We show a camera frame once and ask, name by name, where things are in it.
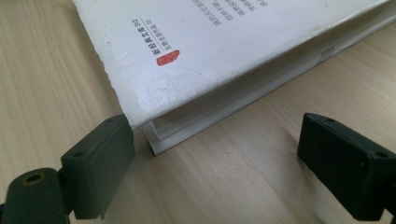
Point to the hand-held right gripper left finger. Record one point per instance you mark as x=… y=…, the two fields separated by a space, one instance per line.
x=96 y=168

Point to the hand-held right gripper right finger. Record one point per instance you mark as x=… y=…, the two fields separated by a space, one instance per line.
x=345 y=168

